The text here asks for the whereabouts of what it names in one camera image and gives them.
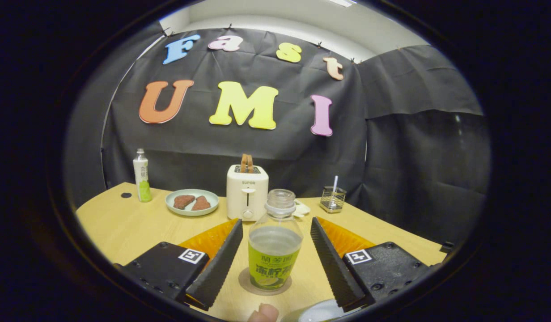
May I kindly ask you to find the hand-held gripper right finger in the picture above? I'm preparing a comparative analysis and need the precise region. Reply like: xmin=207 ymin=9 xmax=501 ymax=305
xmin=310 ymin=217 xmax=439 ymax=312

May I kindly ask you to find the round brown coaster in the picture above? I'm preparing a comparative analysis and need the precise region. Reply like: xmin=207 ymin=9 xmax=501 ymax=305
xmin=238 ymin=267 xmax=292 ymax=296

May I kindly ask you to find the pale green plate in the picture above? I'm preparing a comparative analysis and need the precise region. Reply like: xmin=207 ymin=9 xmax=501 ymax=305
xmin=165 ymin=189 xmax=220 ymax=217

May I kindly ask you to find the cream toaster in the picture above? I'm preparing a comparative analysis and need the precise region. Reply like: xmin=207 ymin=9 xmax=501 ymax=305
xmin=226 ymin=164 xmax=269 ymax=221

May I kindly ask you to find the green label juice bottle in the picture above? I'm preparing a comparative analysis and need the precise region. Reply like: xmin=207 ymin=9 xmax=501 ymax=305
xmin=248 ymin=189 xmax=304 ymax=291

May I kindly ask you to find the pale grey cup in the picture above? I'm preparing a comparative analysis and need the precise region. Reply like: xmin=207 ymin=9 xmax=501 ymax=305
xmin=282 ymin=298 xmax=363 ymax=322

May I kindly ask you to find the black backdrop cloth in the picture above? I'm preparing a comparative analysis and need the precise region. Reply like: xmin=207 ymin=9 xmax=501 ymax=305
xmin=65 ymin=22 xmax=491 ymax=244

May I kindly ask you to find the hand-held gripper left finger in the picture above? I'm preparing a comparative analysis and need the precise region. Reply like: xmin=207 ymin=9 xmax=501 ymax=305
xmin=116 ymin=218 xmax=244 ymax=311

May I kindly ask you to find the tall white green bottle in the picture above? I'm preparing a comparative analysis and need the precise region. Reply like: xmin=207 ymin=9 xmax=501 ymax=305
xmin=133 ymin=148 xmax=153 ymax=203

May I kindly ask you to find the wooden table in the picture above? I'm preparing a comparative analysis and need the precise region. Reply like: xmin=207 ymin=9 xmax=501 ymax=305
xmin=76 ymin=182 xmax=447 ymax=322

